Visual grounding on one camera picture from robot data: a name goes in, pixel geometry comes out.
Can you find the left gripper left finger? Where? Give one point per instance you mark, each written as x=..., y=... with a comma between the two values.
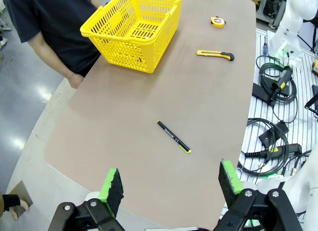
x=110, y=191

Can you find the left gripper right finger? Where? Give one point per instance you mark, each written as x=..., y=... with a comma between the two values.
x=232, y=183

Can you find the yellow tape measure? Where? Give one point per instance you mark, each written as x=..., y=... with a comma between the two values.
x=217, y=22

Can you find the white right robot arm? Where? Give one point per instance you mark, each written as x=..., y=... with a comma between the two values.
x=290, y=15

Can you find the bystander's black-sleeved forearm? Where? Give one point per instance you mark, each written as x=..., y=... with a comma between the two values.
x=10, y=202

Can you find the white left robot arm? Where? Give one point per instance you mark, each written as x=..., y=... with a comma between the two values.
x=303, y=186

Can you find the person's right forearm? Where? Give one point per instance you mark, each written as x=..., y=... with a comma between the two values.
x=52, y=57

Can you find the yellow plastic shopping basket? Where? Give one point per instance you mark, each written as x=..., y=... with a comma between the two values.
x=150, y=54

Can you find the person in navy t-shirt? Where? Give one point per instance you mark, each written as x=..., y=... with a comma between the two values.
x=54, y=22

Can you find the bystander's hand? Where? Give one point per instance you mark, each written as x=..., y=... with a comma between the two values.
x=21, y=208

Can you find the person's right hand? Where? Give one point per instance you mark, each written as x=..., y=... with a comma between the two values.
x=75, y=80

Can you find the black pen with yellow tip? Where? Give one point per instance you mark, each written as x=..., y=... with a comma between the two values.
x=171, y=135

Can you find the black flat box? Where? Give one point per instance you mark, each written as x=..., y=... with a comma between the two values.
x=261, y=93
x=267, y=80

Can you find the yellow black utility knife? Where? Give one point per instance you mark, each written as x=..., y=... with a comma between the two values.
x=211, y=53

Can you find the blue red screwdriver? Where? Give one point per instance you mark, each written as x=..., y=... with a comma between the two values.
x=265, y=48

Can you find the yellow device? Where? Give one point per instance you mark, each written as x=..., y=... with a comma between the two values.
x=315, y=67

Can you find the black bracket plate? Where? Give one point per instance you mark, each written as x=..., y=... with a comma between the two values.
x=268, y=139

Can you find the white slotted base plate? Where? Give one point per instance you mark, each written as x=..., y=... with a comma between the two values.
x=301, y=131

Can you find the black frame piece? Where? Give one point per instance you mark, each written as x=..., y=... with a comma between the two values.
x=315, y=90

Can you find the dark equipment frame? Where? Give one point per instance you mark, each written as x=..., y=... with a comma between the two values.
x=269, y=7

